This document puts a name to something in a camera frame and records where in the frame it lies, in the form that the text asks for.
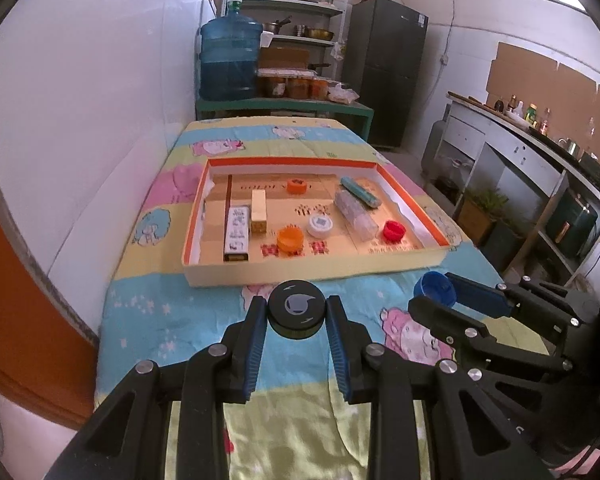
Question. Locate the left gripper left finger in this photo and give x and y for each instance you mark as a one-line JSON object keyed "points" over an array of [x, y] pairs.
{"points": [[245, 342]]}

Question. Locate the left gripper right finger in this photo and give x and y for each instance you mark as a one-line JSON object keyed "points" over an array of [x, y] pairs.
{"points": [[347, 342]]}

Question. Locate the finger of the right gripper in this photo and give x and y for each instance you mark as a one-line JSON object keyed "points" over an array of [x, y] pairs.
{"points": [[489, 301], [461, 332]]}

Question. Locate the blue bottle cap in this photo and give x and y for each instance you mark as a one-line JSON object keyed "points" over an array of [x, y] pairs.
{"points": [[436, 286]]}

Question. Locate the black bottle cap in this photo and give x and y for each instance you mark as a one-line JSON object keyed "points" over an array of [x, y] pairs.
{"points": [[296, 309]]}

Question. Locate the clear glitter lighter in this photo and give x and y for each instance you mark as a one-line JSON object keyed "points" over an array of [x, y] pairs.
{"points": [[356, 214]]}

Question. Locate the red bottle cap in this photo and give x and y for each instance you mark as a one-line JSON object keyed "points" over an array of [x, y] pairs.
{"points": [[393, 231]]}

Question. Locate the plain orange bottle cap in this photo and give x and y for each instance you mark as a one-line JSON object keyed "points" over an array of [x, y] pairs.
{"points": [[290, 239]]}

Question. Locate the white QR code cap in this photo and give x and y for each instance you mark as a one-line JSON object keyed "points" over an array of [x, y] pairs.
{"points": [[320, 226]]}

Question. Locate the white Hello Kitty lighter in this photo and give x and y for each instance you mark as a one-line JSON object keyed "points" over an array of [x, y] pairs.
{"points": [[236, 237]]}

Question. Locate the gold lighter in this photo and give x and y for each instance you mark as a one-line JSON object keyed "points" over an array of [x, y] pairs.
{"points": [[258, 214]]}

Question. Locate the teal patterned lighter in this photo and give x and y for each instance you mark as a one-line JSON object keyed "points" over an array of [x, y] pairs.
{"points": [[366, 197]]}

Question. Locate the orange cap with black label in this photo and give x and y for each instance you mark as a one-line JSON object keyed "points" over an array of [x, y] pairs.
{"points": [[297, 186]]}

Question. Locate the potted green plant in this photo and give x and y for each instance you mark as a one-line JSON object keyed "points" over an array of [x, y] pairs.
{"points": [[479, 211]]}

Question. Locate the white kitchen counter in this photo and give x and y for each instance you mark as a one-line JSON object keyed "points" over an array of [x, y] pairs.
{"points": [[550, 226]]}

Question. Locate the orange rimmed cardboard tray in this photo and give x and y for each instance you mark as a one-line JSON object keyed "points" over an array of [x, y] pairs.
{"points": [[270, 219]]}

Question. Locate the green sauce bottle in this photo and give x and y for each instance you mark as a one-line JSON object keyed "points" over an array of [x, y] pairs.
{"points": [[531, 115]]}

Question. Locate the brown wooden door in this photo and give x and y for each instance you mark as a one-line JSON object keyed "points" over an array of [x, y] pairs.
{"points": [[46, 366]]}

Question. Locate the green metal table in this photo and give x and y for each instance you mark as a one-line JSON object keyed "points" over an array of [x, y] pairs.
{"points": [[305, 106]]}

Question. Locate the dark green refrigerator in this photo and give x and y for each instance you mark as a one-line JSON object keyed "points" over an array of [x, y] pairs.
{"points": [[381, 64]]}

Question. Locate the cardboard box on table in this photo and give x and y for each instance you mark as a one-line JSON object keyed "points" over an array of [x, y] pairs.
{"points": [[274, 57]]}

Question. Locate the blue water jug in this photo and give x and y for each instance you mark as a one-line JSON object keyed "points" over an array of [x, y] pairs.
{"points": [[229, 55]]}

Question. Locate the white storage shelf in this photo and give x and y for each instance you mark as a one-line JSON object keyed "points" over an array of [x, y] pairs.
{"points": [[318, 26]]}

